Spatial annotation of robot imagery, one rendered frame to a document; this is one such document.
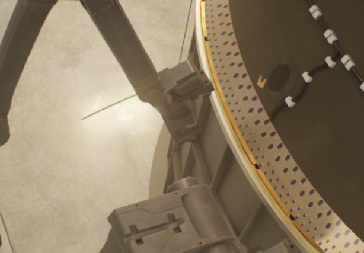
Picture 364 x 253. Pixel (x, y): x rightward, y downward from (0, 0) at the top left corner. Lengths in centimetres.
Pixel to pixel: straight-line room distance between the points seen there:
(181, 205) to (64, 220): 198
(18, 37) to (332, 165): 79
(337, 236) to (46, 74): 205
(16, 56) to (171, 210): 45
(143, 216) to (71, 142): 217
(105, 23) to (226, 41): 67
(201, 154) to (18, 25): 110
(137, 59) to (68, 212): 160
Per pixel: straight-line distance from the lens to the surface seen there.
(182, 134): 135
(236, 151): 147
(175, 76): 124
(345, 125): 133
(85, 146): 279
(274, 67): 146
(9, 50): 97
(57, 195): 267
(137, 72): 114
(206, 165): 188
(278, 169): 142
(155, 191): 266
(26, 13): 91
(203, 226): 65
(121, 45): 106
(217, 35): 164
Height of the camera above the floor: 240
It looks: 56 degrees down
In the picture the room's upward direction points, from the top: 12 degrees clockwise
